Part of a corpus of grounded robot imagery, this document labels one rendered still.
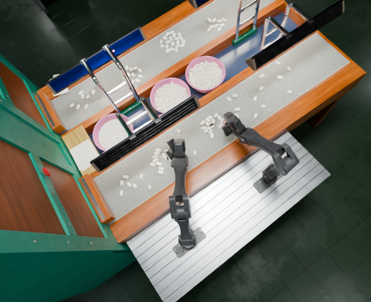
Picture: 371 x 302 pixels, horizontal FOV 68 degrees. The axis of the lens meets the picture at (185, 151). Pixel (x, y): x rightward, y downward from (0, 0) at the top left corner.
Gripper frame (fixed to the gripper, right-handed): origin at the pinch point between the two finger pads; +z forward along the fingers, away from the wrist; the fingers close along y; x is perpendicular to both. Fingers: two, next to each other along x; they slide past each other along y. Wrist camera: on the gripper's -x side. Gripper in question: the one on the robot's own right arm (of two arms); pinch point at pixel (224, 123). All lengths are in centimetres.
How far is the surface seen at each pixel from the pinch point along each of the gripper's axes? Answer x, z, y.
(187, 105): -27.1, -11.4, 17.0
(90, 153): -19, 28, 78
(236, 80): -10.0, 19.7, -25.6
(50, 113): -48, 50, 85
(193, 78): -21.4, 36.4, -5.1
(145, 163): 0, 12, 52
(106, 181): -3, 15, 78
